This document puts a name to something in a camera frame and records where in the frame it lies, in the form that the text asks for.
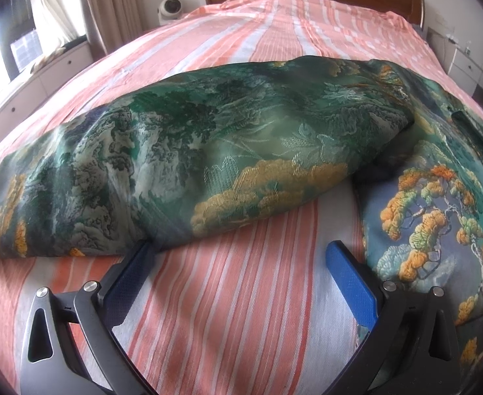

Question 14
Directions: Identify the pink striped bed sheet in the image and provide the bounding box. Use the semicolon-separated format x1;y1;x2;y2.
0;0;483;395

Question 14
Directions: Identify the white drawer dresser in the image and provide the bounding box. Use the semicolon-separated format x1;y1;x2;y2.
426;28;483;96

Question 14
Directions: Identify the window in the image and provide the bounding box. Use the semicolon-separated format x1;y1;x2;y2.
0;0;88;104

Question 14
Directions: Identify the white window bench cabinet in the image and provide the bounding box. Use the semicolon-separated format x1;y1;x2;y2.
0;38;93;143

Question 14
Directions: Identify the green landscape print silk jacket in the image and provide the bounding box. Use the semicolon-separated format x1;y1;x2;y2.
0;54;483;392

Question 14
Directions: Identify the striped cushion on bench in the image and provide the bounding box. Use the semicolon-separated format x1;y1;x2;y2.
30;46;66;74

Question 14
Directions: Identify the beige curtain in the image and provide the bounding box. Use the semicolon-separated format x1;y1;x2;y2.
83;0;147;57

